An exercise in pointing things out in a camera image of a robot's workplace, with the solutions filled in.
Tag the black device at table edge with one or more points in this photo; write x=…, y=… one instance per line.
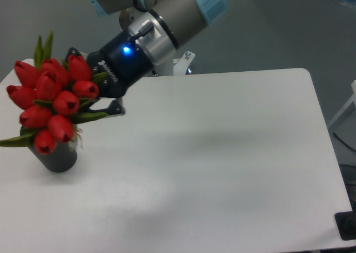
x=346, y=225

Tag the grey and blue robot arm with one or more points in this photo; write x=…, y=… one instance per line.
x=149, y=40

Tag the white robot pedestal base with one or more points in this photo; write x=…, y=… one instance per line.
x=172, y=66

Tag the black ribbed cylindrical vase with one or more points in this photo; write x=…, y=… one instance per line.
x=55, y=156

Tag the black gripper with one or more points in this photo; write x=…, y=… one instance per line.
x=124, y=62

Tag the white chair back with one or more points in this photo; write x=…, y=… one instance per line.
x=11, y=78

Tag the white frame at right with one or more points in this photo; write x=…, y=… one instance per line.
x=344, y=112

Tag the red tulip bouquet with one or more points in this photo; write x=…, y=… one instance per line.
x=53, y=95

